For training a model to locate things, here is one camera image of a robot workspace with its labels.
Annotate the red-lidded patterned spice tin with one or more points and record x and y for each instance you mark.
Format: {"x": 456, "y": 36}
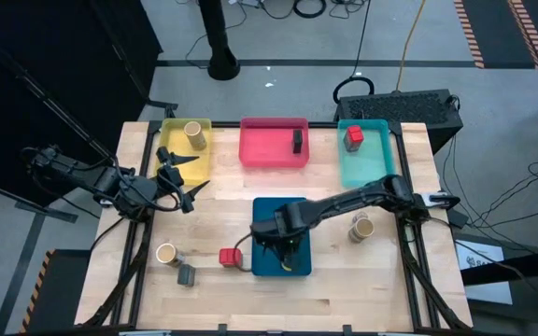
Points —
{"x": 354, "y": 134}
{"x": 230, "y": 256}

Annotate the bamboo-lidded spice jar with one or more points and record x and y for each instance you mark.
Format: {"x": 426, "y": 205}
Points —
{"x": 363, "y": 228}
{"x": 193, "y": 130}
{"x": 165, "y": 253}

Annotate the yellow plastic tray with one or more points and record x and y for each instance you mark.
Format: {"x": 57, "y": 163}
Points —
{"x": 175, "y": 140}

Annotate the white printed sign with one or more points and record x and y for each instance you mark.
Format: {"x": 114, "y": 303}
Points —
{"x": 479, "y": 261}

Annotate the black floor mat orange stripes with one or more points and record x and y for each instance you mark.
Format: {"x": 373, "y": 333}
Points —
{"x": 59, "y": 294}
{"x": 493, "y": 32}

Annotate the dark grey spice tin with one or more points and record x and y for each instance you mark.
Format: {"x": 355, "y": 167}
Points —
{"x": 186, "y": 275}
{"x": 297, "y": 141}

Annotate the black mesh computer case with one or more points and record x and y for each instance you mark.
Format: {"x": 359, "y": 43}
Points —
{"x": 400, "y": 109}

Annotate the black power adapter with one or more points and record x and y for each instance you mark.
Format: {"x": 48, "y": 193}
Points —
{"x": 458, "y": 218}

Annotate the blue plastic tray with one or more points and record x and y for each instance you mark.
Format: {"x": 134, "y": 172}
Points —
{"x": 260, "y": 210}

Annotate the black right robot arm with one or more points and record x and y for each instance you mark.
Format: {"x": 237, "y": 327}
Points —
{"x": 344, "y": 200}

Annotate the black aluminium table frame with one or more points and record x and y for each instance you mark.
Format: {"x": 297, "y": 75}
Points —
{"x": 226, "y": 124}

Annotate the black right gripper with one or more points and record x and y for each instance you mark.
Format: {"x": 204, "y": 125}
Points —
{"x": 280, "y": 242}

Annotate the black folding partition screen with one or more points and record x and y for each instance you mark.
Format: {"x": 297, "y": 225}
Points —
{"x": 40, "y": 70}

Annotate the red plastic tray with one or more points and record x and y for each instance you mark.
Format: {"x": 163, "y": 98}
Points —
{"x": 269, "y": 144}

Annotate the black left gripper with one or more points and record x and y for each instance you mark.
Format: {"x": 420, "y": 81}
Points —
{"x": 172, "y": 176}

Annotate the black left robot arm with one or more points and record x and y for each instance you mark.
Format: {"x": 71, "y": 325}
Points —
{"x": 87, "y": 177}

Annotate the black metal bar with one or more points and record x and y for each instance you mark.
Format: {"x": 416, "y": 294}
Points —
{"x": 521, "y": 265}

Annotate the teal plastic tray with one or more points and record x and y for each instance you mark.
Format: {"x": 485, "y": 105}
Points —
{"x": 367, "y": 163}

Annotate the black stand pole with base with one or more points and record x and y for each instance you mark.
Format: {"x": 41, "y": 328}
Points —
{"x": 222, "y": 65}

